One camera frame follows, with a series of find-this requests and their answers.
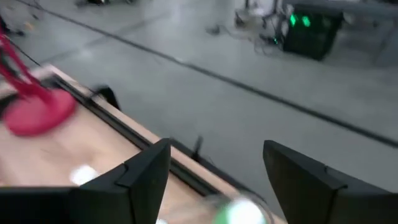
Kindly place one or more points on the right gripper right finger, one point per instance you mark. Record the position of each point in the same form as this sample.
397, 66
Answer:
304, 186

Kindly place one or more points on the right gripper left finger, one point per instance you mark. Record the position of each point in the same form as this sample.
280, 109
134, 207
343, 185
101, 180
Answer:
140, 186

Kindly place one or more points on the large white bottle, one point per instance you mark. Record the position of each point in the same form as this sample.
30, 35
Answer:
161, 221

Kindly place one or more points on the small white-capped paint bottle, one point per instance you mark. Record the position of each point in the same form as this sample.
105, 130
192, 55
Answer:
82, 175

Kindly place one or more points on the large green bottle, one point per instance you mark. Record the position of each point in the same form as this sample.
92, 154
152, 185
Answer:
241, 213

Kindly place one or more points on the red desk lamp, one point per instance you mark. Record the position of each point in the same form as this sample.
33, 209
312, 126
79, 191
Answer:
37, 115

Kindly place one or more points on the black computer green lights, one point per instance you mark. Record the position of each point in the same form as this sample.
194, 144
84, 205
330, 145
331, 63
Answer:
311, 37

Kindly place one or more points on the thin black frame pin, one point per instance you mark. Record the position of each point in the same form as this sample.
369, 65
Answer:
197, 146

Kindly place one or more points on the black frame bracket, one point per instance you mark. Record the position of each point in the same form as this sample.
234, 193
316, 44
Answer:
109, 95

